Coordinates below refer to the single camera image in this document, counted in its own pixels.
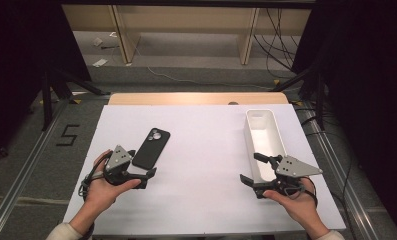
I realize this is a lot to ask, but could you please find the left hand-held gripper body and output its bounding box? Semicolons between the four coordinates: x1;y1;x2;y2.
103;144;144;187

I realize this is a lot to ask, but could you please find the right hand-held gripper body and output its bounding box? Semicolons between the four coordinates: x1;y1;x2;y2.
272;155;324;198

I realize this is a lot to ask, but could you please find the black phone case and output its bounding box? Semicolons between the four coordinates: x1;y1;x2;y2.
131;127;171;170

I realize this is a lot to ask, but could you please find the white plastic box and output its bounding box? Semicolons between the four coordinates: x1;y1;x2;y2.
244;108;288;184

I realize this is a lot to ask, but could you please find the person's left hand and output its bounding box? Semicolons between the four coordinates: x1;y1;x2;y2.
85;149;142;214

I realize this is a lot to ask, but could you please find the person's right hand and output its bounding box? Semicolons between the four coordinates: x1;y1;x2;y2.
262;177;320;228

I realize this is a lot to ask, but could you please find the white table mat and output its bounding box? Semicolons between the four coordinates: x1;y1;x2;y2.
63;103;347;236

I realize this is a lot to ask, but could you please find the black metal stand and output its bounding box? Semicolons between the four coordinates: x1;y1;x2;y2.
270;64;328;132
40;65;112;132

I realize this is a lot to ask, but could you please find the black curtain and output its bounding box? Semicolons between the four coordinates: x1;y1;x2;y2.
290;0;397;234
0;0;93;163

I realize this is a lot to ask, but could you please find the beige wooden shelf unit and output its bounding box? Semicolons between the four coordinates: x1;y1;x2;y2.
61;4;312;66

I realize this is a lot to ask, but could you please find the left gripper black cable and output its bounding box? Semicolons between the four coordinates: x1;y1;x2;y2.
78;151;114;202

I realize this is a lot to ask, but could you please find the aluminium floor rail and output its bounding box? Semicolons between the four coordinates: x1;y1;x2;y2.
0;98;71;240
298;103;382;240

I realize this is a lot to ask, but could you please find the black floor cable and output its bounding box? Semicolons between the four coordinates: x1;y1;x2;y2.
300;105;325;138

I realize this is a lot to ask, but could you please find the white floor cable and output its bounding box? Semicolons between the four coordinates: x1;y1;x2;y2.
132;43;274;92

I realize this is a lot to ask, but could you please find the bundle of black cables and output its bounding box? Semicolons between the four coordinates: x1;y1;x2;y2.
253;8;301;80

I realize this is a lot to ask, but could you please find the black frame bar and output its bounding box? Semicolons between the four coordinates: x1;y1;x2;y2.
59;0;318;10

